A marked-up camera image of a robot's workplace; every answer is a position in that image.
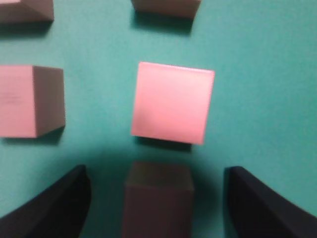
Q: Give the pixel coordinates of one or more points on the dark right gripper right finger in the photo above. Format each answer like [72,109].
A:
[257,211]

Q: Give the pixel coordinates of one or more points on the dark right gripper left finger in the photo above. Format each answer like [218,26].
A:
[60,211]

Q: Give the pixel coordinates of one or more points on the pink cube column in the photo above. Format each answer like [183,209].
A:
[22,11]
[176,8]
[158,201]
[172,102]
[32,100]

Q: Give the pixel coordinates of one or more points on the green cloth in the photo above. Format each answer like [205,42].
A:
[263,112]

